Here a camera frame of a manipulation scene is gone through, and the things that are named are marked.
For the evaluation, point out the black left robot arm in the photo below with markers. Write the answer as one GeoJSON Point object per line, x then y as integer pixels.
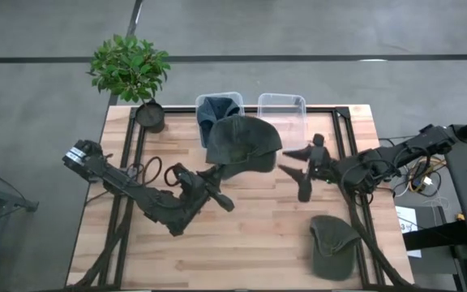
{"type": "Point", "coordinates": [136, 190]}

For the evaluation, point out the olive green cap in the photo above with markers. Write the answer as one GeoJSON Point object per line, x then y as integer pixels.
{"type": "Point", "coordinates": [241, 140]}
{"type": "Point", "coordinates": [332, 247]}

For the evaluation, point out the clear plastic bin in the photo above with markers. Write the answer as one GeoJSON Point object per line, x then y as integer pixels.
{"type": "Point", "coordinates": [200, 140]}
{"type": "Point", "coordinates": [284, 121]}

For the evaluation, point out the green potted plant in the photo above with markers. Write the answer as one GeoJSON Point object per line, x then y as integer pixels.
{"type": "Point", "coordinates": [128, 67]}

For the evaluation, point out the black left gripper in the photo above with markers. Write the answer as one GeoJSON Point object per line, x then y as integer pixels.
{"type": "Point", "coordinates": [193, 188]}

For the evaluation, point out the white paper sheet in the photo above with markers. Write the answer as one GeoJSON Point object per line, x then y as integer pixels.
{"type": "Point", "coordinates": [410, 227]}

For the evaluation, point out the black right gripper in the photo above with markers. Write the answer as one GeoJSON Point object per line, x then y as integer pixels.
{"type": "Point", "coordinates": [320, 162]}

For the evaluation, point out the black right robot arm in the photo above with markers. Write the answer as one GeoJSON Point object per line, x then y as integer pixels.
{"type": "Point", "coordinates": [387, 158]}

